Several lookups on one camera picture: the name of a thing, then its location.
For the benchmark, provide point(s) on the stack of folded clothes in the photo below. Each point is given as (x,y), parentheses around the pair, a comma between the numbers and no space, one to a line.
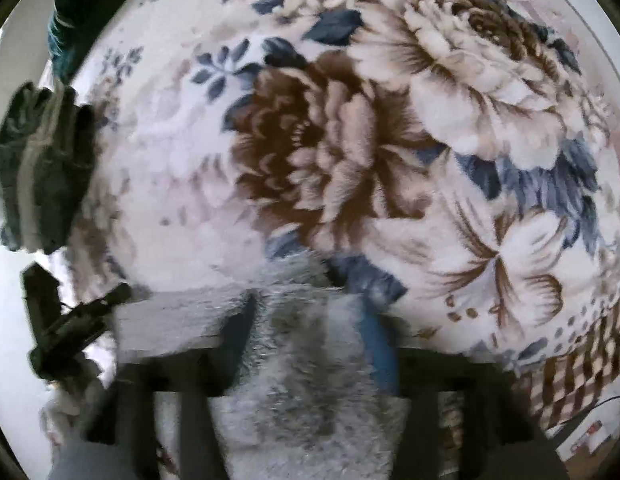
(46,162)

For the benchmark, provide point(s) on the grey fluffy fleece pants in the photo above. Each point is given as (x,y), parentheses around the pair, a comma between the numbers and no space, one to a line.
(305,404)

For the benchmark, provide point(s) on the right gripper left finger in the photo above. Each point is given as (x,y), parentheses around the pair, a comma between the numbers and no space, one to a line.
(116,438)

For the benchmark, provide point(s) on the dark teal velvet robe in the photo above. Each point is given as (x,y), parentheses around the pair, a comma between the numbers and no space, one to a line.
(72,30)

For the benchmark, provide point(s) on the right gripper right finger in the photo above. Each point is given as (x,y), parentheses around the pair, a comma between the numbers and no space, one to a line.
(498,438)

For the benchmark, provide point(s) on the floral bed blanket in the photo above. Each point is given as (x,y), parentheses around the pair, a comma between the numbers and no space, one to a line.
(468,148)

